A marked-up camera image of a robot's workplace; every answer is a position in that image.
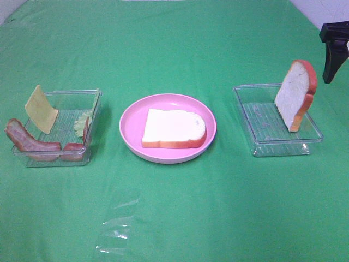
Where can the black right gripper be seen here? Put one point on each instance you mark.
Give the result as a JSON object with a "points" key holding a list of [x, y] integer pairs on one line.
{"points": [[335, 35]]}

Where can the white bread slice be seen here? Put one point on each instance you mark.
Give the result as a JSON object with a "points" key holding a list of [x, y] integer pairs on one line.
{"points": [[173, 129]]}

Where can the green lettuce leaf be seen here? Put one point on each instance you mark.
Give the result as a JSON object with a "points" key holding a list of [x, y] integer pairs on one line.
{"points": [[80, 123]]}

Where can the short bacon strip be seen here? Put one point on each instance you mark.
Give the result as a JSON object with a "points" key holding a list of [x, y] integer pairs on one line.
{"points": [[76, 146]]}

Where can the long bacon strip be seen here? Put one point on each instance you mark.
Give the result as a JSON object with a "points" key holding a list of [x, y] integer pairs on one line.
{"points": [[24, 142]]}

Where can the upright bread slice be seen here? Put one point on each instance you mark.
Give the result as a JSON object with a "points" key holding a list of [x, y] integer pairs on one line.
{"points": [[296, 93]]}

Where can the clear plastic bread tray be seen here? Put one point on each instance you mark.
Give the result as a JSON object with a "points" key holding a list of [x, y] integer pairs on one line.
{"points": [[264, 129]]}

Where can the green table cloth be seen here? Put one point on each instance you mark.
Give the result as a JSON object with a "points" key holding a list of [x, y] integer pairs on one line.
{"points": [[225, 205]]}

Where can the pink round plate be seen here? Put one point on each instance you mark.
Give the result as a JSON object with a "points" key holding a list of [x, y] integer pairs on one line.
{"points": [[133, 121]]}

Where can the clear plastic ingredient tray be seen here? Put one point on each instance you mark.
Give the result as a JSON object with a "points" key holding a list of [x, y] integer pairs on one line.
{"points": [[70, 106]]}

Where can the clear plastic wrap sheet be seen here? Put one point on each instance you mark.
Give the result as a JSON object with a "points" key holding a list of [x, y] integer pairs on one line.
{"points": [[115, 230]]}

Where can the yellow cheese slice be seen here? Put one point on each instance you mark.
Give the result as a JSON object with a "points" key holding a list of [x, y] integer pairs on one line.
{"points": [[40, 111]]}

